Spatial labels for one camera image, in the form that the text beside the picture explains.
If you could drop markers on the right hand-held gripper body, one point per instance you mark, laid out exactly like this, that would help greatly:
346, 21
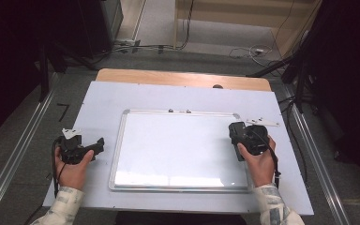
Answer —
256, 140

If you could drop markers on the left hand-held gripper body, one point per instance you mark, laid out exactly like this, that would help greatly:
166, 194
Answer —
72, 151

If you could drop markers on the silver framed whiteboard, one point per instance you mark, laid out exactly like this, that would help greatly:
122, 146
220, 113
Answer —
175, 150

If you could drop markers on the person's left hand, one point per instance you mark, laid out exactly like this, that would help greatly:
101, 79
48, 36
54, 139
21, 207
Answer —
72, 175

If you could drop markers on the person's right hand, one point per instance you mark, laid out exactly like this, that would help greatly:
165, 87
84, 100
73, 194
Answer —
262, 168

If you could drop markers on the white table cover sheet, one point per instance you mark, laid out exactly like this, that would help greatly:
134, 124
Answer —
100, 103

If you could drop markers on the black metal stand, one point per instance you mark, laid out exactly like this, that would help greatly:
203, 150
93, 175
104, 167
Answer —
300, 81

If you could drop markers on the wooden table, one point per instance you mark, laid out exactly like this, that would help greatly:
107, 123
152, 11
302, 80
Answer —
168, 77

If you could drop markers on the person's dark clothing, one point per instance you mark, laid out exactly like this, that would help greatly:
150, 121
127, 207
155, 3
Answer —
181, 219

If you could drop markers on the black cabinet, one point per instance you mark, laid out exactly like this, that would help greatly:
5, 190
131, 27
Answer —
97, 28

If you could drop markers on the aluminium floor rail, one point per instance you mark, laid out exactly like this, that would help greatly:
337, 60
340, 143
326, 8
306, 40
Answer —
322, 178
18, 150

